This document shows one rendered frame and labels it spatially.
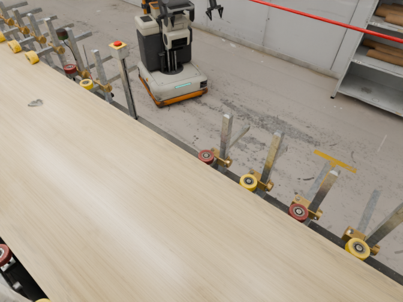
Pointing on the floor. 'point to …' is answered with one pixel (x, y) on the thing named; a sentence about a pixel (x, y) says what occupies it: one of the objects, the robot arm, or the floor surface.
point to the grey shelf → (374, 66)
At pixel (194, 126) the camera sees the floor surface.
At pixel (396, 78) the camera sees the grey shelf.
